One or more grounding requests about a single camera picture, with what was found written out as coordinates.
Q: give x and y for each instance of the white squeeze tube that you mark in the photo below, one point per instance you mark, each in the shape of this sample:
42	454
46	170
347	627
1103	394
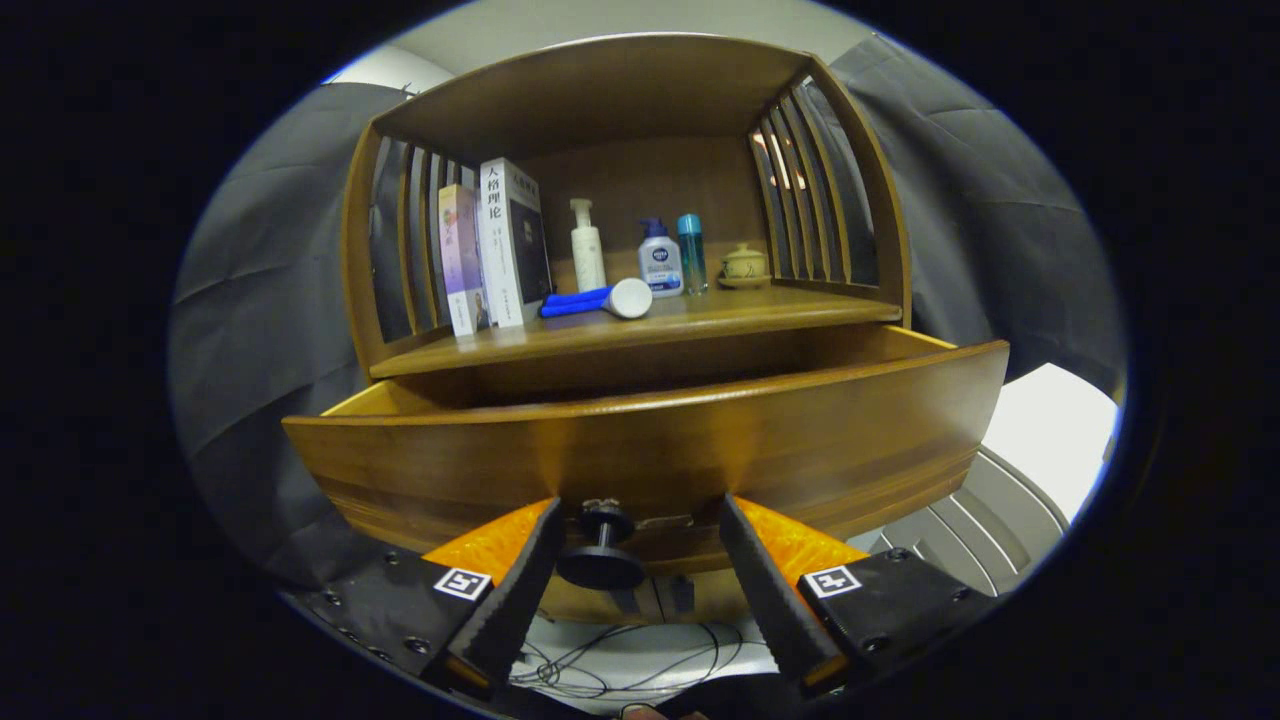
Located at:
630	298

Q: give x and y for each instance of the white flat board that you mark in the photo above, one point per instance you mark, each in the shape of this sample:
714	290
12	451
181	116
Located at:
1050	440

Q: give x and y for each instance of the beige saucer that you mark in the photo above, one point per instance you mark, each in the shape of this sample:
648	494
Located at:
744	283

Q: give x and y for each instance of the teal slim bottle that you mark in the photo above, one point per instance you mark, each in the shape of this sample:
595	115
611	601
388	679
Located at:
692	255

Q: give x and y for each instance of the blue folded cloth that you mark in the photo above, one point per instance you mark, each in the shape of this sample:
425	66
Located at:
570	302

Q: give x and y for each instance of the white bottle with blue cap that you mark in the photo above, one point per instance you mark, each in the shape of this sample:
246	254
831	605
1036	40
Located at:
660	265

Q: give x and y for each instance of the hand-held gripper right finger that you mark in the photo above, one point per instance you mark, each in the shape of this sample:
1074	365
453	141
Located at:
770	600

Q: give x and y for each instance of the brown wooden countertop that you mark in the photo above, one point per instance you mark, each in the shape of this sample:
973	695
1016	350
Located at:
720	315

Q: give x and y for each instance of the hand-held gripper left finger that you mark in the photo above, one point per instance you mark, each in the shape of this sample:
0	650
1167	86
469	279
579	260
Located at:
515	600

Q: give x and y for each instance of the beige lidded teacup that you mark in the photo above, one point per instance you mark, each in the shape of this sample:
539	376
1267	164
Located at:
745	263

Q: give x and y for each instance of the grey slatted panel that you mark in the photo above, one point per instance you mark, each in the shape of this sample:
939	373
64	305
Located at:
980	540

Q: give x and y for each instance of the brown wooden drawer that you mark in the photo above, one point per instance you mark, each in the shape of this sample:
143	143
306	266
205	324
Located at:
650	450

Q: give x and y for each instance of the brown wooden cabinet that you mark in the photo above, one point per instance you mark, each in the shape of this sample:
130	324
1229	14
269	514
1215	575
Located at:
640	180

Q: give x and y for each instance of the white thick book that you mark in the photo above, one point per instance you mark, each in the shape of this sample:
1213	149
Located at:
505	245

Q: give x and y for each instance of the purple book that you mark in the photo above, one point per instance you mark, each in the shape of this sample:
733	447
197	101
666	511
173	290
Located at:
460	260

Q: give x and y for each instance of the white pump bottle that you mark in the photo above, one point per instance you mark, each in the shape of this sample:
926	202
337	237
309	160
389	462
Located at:
587	255

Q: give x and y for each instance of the wooden cabinet door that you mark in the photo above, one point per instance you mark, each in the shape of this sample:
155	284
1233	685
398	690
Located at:
708	600
590	607

